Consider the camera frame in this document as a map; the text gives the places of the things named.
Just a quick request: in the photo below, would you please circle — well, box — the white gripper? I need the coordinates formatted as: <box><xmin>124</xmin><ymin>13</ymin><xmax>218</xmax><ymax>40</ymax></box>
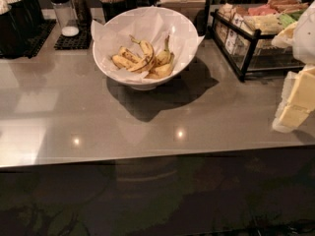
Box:
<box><xmin>272</xmin><ymin>1</ymin><xmax>315</xmax><ymax>133</ymax></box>

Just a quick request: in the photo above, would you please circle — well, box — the yellow banana front right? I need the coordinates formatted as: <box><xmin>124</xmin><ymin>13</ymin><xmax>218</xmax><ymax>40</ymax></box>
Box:
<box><xmin>146</xmin><ymin>53</ymin><xmax>174</xmax><ymax>79</ymax></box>

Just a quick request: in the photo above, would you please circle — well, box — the yellow banana right upright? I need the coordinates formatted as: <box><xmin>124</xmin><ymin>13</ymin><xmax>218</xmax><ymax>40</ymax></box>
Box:
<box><xmin>156</xmin><ymin>36</ymin><xmax>170</xmax><ymax>66</ymax></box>

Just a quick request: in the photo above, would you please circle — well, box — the white paper bowl liner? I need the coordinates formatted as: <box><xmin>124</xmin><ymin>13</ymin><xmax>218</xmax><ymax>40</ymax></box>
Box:
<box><xmin>90</xmin><ymin>6</ymin><xmax>206</xmax><ymax>85</ymax></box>

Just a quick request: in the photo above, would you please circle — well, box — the white ceramic bowl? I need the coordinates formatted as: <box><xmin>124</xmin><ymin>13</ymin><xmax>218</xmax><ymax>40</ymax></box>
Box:
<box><xmin>92</xmin><ymin>6</ymin><xmax>201</xmax><ymax>91</ymax></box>

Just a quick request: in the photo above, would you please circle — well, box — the yellow banana upper left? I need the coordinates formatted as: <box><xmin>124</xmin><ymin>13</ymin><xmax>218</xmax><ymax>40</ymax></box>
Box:
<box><xmin>118</xmin><ymin>46</ymin><xmax>141</xmax><ymax>63</ymax></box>

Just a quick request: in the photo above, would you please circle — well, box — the black rubber mat small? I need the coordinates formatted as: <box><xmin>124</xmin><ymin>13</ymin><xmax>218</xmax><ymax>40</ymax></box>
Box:
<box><xmin>54</xmin><ymin>28</ymin><xmax>92</xmax><ymax>50</ymax></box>

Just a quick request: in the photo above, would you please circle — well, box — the dark pepper shaker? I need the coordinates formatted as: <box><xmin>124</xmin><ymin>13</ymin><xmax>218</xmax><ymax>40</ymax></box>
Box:
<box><xmin>72</xmin><ymin>0</ymin><xmax>93</xmax><ymax>28</ymax></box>

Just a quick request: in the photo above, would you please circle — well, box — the glass sugar shaker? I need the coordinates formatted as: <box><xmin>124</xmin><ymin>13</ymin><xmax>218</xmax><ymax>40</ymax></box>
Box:
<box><xmin>50</xmin><ymin>0</ymin><xmax>79</xmax><ymax>37</ymax></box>

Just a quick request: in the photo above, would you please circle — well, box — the black rubber mat large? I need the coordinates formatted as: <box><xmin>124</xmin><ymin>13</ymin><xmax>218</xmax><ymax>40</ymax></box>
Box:
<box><xmin>24</xmin><ymin>19</ymin><xmax>56</xmax><ymax>58</ymax></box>

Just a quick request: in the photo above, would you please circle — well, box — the black container with napkins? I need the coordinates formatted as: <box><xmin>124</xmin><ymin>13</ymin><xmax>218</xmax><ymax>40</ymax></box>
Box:
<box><xmin>0</xmin><ymin>0</ymin><xmax>44</xmax><ymax>57</ymax></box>

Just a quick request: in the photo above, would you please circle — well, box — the black wire condiment rack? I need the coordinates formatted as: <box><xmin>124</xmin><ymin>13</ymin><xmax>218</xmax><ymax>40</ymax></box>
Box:
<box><xmin>209</xmin><ymin>9</ymin><xmax>304</xmax><ymax>82</ymax></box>

